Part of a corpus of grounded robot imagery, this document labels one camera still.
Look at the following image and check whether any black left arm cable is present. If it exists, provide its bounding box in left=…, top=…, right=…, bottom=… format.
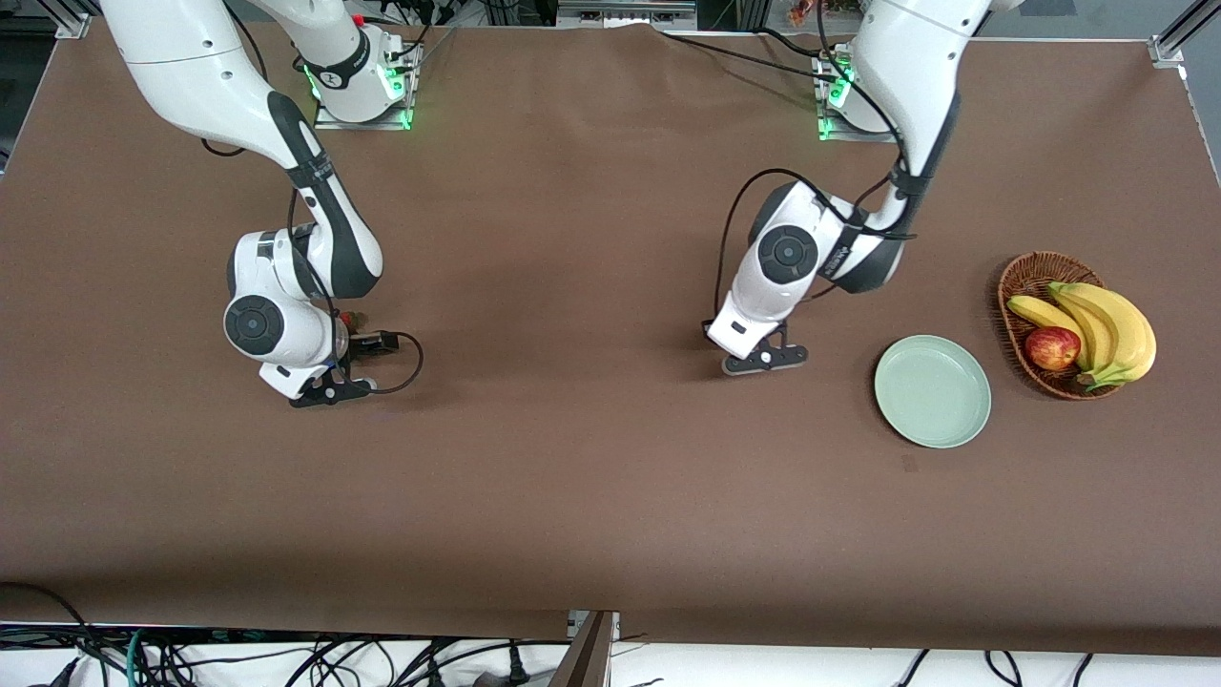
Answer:
left=714, top=0, right=955, bottom=330

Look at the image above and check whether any brown table cover sheet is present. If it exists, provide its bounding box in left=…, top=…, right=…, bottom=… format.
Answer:
left=0, top=19, right=1221, bottom=659

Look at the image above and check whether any yellow banana bunch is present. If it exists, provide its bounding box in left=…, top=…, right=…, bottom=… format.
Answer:
left=1007, top=281, right=1157, bottom=390

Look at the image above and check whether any black cable on table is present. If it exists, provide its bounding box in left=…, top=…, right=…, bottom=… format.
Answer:
left=758, top=27, right=826, bottom=60
left=653, top=29, right=840, bottom=82

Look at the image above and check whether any brown wicker basket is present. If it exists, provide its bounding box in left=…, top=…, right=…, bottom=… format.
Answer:
left=998, top=251, right=1122, bottom=401

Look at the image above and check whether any red yellow apple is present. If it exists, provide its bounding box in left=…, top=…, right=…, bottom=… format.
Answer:
left=1024, top=326, right=1082, bottom=372

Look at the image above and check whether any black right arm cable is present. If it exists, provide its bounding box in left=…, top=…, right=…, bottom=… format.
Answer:
left=198, top=0, right=425, bottom=394

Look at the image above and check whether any grey electrical box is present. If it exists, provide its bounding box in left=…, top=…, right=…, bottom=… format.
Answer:
left=558, top=0, right=697, bottom=28

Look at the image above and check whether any light green round plate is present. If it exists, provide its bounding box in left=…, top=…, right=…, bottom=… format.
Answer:
left=875, top=334, right=992, bottom=449

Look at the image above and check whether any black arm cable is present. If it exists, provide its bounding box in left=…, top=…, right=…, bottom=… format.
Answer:
left=198, top=0, right=425, bottom=394
left=714, top=0, right=955, bottom=330

